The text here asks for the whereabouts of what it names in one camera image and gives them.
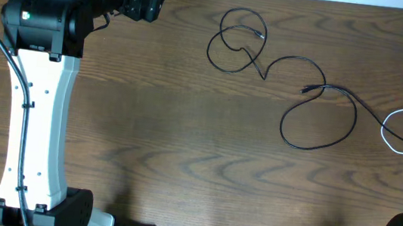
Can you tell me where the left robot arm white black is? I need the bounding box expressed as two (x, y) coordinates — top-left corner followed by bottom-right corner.
(0, 0), (165, 226)

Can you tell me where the black braided usb cable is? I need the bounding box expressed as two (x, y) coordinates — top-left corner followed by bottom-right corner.
(277, 50), (403, 163)

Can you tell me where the black thin usb cable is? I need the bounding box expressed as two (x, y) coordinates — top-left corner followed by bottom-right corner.
(204, 3), (335, 88)

